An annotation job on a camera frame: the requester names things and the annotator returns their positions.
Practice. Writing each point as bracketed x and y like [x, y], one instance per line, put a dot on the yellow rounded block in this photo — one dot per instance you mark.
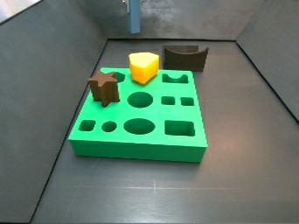
[143, 66]

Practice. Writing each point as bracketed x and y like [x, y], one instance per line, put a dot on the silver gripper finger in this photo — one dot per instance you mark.
[125, 2]

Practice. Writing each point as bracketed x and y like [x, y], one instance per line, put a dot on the brown star block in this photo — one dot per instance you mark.
[103, 85]

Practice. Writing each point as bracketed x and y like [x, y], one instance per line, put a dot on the green shape sorter board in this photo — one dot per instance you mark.
[154, 124]

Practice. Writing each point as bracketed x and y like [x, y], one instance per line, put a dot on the blue rectangular block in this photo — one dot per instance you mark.
[133, 16]

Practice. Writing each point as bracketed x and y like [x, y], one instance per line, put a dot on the black curved holder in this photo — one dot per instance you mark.
[184, 57]

